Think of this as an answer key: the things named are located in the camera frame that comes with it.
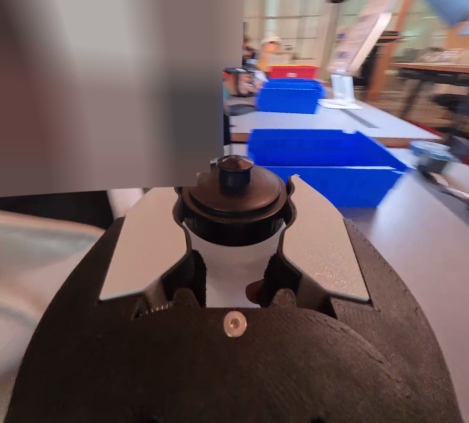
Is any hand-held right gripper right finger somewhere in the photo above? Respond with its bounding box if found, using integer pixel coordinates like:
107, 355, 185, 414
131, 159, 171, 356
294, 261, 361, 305
277, 175, 371, 309

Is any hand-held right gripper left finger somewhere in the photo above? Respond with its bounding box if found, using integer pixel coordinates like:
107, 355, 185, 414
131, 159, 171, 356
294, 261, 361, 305
99, 186, 193, 307

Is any white plastic bottle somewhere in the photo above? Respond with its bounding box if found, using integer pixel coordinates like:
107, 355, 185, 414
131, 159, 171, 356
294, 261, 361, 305
187, 227, 284, 308

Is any black bottle lid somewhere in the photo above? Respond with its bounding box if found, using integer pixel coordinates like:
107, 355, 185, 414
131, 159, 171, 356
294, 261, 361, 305
173, 155, 294, 247

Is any blue plastic bin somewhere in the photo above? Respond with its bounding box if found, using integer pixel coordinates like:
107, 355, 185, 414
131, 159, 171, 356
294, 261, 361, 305
248, 129, 408, 208
256, 78, 327, 115

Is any person's left forearm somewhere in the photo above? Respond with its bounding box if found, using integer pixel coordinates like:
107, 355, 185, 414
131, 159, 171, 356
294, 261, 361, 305
0, 210, 107, 372

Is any red plastic bin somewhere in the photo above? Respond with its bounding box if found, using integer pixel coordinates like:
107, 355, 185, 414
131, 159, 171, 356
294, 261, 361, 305
267, 65, 319, 79

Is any instruction sign stand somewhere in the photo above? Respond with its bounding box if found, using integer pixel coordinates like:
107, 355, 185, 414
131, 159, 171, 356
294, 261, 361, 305
318, 12, 394, 108

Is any wooden table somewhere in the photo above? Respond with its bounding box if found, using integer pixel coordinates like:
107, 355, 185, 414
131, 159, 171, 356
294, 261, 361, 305
390, 62, 469, 119

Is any wooden post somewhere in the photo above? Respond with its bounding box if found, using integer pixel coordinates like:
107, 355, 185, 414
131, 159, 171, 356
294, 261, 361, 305
366, 0, 415, 101

